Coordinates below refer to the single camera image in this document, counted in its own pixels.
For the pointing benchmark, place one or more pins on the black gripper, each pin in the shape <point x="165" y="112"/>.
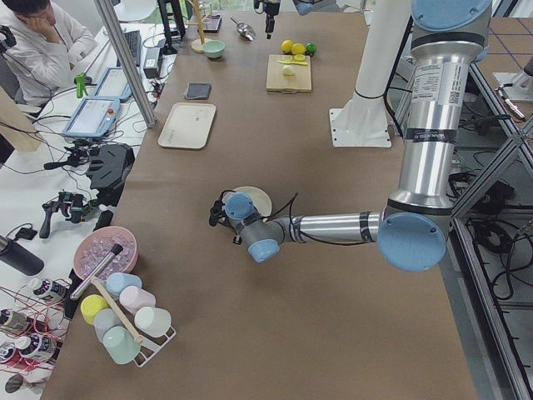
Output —
<point x="269" y="12"/>

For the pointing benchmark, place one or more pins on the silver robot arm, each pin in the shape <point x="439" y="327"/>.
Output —
<point x="445" y="38"/>

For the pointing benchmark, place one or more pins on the cream rabbit tray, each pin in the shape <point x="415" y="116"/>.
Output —
<point x="187" y="126"/>

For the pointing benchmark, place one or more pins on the silver metal scoop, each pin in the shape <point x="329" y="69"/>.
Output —
<point x="245" y="30"/>

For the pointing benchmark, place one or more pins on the upper whole lemon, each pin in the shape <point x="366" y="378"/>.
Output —
<point x="286" y="46"/>

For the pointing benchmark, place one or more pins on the whole lemon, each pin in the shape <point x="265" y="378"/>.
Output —
<point x="298" y="49"/>
<point x="286" y="46"/>

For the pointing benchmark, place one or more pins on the lower whole lemon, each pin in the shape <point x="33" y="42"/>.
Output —
<point x="298" y="49"/>

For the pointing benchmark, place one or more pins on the green lime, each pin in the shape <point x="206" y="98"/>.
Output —
<point x="311" y="49"/>

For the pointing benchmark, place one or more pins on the yellow plastic knife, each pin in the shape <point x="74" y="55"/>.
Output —
<point x="293" y="62"/>

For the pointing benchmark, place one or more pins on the mint green bowl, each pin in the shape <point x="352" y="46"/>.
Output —
<point x="213" y="49"/>

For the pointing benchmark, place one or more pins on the bamboo cutting board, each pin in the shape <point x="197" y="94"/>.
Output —
<point x="276" y="82"/>

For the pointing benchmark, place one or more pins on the wooden mug tree stand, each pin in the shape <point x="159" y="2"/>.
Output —
<point x="198" y="44"/>

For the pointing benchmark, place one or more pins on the dark grey folded cloth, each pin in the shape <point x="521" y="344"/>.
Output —
<point x="198" y="91"/>

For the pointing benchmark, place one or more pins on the black keyboard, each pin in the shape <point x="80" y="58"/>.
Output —
<point x="134" y="43"/>

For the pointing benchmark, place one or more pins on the far teach pendant tablet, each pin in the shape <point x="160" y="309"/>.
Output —
<point x="113" y="83"/>

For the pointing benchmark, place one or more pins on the teach pendant tablet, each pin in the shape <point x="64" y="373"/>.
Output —
<point x="92" y="118"/>
<point x="113" y="83"/>

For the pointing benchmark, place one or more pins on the beige round plate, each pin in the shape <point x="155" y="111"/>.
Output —
<point x="261" y="200"/>

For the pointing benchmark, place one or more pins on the near teach pendant tablet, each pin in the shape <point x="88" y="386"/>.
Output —
<point x="92" y="118"/>

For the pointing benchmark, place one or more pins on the black plastic stand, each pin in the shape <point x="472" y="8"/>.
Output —
<point x="108" y="170"/>

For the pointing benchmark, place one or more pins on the seated person in white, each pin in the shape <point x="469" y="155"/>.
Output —
<point x="50" y="43"/>

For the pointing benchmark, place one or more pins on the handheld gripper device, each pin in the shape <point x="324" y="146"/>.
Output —
<point x="73" y="207"/>

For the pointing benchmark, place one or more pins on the metal scoop with black tip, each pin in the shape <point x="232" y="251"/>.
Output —
<point x="81" y="287"/>

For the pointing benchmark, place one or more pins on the pink bowl with ice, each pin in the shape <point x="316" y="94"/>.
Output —
<point x="98" y="244"/>

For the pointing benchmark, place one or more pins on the light blue cup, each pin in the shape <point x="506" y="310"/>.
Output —
<point x="118" y="281"/>

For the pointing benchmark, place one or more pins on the pink cup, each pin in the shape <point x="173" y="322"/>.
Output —
<point x="133" y="298"/>

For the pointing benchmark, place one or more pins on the white cup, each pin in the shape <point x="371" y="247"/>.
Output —
<point x="154" y="321"/>

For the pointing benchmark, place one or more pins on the yellow cup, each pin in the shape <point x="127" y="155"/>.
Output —
<point x="91" y="306"/>

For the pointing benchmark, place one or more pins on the grey cup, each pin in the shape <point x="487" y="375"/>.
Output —
<point x="104" y="321"/>

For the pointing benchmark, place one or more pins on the black thermos bottle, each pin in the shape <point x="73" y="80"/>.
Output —
<point x="19" y="258"/>

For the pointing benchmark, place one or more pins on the mint green cup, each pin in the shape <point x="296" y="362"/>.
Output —
<point x="120" y="345"/>

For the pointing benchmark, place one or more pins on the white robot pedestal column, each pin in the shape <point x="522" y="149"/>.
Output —
<point x="388" y="25"/>

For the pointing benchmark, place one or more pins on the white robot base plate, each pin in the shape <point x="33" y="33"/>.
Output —
<point x="358" y="128"/>

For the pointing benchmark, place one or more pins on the aluminium frame post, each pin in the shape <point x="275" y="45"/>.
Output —
<point x="110" y="21"/>

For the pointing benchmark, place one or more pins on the white wire cup rack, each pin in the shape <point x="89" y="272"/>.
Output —
<point x="152" y="346"/>

